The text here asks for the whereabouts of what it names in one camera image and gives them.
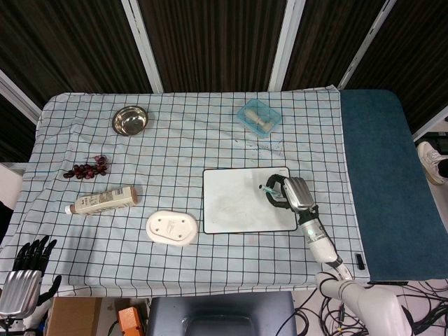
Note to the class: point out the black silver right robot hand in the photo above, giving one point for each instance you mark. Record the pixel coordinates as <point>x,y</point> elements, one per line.
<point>297,194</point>

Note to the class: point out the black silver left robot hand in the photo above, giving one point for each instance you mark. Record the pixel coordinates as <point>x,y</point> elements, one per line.
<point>19,294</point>

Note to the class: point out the green white marker pen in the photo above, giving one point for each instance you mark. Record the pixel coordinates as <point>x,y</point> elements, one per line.
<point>269,190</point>

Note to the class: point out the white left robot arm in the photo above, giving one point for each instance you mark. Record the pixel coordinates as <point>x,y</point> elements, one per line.
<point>7,323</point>

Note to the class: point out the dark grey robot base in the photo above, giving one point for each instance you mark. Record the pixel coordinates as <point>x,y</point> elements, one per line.
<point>224,311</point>

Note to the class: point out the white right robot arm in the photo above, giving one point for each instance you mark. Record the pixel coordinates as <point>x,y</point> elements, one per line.
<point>322,245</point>

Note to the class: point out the white board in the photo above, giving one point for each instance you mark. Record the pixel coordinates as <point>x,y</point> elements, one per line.
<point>234,203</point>

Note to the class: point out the brown cardboard box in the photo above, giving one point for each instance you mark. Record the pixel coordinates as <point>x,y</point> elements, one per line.
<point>73,316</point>

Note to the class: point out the cream wooden stamp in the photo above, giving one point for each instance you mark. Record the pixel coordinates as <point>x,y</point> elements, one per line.
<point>259,120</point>

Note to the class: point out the teal blue table pad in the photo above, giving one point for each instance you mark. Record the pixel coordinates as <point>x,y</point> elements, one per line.
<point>381,175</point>

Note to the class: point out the clear container with blue rim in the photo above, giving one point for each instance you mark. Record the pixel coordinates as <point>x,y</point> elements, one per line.
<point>246,115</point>

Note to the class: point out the orange plastic device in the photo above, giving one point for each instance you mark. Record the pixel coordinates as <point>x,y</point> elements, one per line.
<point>129,323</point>

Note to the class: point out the white black checkered tablecloth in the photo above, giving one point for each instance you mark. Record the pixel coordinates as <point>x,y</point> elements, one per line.
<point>175,157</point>

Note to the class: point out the white oval plastic dish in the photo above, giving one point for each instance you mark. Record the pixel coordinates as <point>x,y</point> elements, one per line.
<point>171,229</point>

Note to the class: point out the white sneaker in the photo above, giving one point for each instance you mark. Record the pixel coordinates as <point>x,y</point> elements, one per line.
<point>432,161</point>

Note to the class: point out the bunch of dark red grapes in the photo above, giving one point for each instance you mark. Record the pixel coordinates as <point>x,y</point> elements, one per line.
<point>85,171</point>

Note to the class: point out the stainless steel bowl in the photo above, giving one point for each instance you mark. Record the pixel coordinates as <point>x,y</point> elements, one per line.
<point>129,120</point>

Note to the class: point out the white partition frame post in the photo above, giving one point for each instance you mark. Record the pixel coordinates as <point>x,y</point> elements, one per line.
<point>430,122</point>
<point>283,45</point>
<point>367,45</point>
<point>143,45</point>
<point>19,94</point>

